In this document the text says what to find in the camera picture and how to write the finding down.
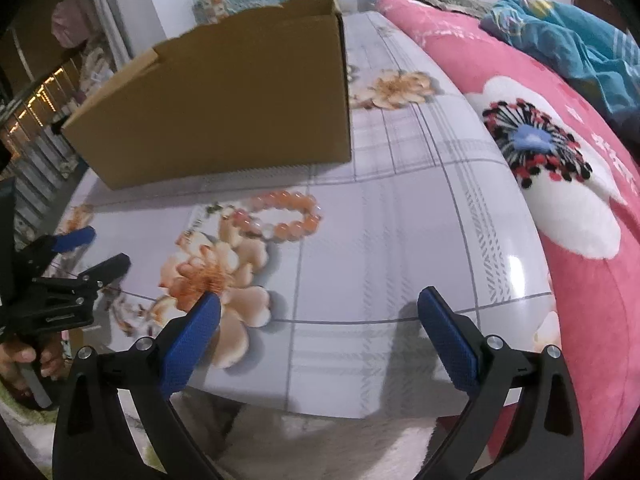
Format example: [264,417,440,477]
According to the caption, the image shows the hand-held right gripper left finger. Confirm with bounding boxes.
[54,291,223,480]

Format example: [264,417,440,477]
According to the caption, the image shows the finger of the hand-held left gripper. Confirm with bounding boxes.
[20,226,97,274]
[75,253,132,291]

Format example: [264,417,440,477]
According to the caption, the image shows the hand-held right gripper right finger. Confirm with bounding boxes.
[417,286,586,480]

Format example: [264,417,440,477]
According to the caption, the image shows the orange bead bracelet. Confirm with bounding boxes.
[215,190,323,244]

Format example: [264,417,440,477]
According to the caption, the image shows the brown cardboard box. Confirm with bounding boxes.
[61,0,354,191]

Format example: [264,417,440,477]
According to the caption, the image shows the person's left hand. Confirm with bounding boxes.
[0,329,69,397]

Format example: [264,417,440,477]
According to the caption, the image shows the metal railing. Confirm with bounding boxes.
[0,60,87,241]

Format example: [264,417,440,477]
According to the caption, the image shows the pink floral blanket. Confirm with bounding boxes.
[375,0,640,480]

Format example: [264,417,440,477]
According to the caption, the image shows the pink hanging garment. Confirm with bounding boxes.
[50,0,84,51]

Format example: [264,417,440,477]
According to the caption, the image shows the white curtain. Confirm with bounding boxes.
[85,0,152,77]

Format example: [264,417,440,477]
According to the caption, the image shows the blue patterned quilt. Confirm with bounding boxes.
[480,0,640,122]

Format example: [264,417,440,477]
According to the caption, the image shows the grey brown cloth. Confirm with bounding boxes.
[410,0,496,17]

